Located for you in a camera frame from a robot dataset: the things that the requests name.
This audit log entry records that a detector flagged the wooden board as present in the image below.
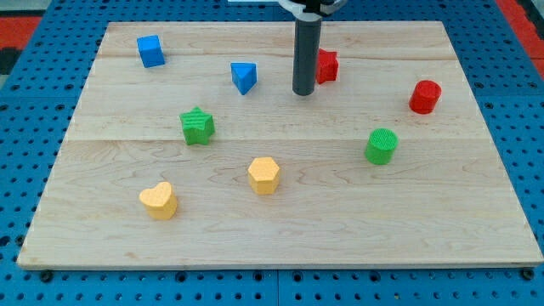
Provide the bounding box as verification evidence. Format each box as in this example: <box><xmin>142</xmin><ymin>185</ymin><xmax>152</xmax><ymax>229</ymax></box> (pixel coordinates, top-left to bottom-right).
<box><xmin>18</xmin><ymin>21</ymin><xmax>543</xmax><ymax>270</ymax></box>

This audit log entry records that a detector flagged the red star block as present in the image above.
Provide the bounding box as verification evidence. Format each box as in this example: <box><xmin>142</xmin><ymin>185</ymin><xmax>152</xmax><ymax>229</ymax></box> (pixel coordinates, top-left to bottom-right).
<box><xmin>315</xmin><ymin>48</ymin><xmax>339</xmax><ymax>84</ymax></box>

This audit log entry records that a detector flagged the yellow hexagon block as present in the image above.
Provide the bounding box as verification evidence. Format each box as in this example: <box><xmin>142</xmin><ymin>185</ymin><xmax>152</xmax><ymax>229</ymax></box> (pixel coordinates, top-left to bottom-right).
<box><xmin>247</xmin><ymin>157</ymin><xmax>281</xmax><ymax>196</ymax></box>

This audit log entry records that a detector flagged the green cylinder block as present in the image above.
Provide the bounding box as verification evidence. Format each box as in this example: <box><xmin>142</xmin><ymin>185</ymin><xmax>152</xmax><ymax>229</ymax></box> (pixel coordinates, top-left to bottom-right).
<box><xmin>365</xmin><ymin>128</ymin><xmax>399</xmax><ymax>165</ymax></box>

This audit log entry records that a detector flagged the red cylinder block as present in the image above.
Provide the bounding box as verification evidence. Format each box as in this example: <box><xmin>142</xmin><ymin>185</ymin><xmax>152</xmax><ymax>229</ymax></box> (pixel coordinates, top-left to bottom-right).
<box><xmin>409</xmin><ymin>80</ymin><xmax>442</xmax><ymax>115</ymax></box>

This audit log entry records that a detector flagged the green star block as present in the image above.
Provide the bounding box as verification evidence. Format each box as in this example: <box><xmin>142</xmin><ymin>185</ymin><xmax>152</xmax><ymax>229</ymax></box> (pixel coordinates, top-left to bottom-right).
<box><xmin>179</xmin><ymin>106</ymin><xmax>215</xmax><ymax>145</ymax></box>

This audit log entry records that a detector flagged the blue triangle block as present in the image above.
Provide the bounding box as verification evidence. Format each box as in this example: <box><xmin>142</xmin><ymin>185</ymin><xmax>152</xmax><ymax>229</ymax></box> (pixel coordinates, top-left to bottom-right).
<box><xmin>230</xmin><ymin>62</ymin><xmax>258</xmax><ymax>95</ymax></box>

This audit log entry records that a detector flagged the blue cube block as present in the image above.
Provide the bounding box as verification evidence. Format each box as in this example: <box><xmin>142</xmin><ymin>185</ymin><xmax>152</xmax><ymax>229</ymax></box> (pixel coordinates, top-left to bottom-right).
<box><xmin>137</xmin><ymin>35</ymin><xmax>165</xmax><ymax>68</ymax></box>

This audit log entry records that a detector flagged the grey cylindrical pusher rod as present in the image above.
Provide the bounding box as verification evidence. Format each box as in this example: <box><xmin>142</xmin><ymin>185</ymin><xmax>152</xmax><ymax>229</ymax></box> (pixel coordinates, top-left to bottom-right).
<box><xmin>292</xmin><ymin>14</ymin><xmax>322</xmax><ymax>96</ymax></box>

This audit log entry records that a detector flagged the yellow heart block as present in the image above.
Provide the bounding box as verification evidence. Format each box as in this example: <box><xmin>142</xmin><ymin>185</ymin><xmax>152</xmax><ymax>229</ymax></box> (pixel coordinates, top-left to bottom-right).
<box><xmin>139</xmin><ymin>182</ymin><xmax>178</xmax><ymax>220</ymax></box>

